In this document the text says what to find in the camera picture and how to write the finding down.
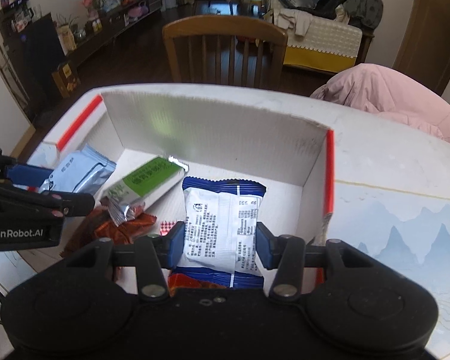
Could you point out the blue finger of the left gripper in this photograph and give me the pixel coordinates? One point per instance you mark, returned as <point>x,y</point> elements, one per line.
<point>15,202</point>
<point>27,175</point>

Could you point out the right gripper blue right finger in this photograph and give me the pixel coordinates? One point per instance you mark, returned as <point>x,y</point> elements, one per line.
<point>267,247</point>

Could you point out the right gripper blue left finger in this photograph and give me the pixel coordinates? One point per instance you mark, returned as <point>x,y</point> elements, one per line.
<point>172,246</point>

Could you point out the light blue snack packet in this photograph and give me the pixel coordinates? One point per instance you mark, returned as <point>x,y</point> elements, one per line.
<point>82,171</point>

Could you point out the blue white snack packet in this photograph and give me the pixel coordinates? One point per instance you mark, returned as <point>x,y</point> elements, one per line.
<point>220,234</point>

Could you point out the green silver snack bar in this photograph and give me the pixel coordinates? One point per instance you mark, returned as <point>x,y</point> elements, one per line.
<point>132,195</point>

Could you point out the red checkered snack packet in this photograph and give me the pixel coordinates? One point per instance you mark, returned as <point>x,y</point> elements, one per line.
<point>165,227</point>

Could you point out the brown red snack packet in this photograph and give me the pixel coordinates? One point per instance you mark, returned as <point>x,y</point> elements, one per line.
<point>98,224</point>

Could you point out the yellow cardboard box on floor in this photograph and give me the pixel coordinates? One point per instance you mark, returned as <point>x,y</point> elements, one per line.
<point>66,79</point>

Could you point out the red white cardboard box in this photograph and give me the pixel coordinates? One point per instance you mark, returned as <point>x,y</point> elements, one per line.
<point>221,133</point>

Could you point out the dark wooden tv cabinet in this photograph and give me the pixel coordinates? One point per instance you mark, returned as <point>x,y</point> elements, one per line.
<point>36,45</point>

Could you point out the pink padded jacket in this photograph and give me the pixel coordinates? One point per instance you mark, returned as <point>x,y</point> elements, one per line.
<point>389,94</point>

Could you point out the wooden dining chair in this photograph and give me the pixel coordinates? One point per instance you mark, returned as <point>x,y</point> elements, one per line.
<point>225,50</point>

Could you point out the sofa with white cover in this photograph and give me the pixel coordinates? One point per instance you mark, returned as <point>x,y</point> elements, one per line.
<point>326,35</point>

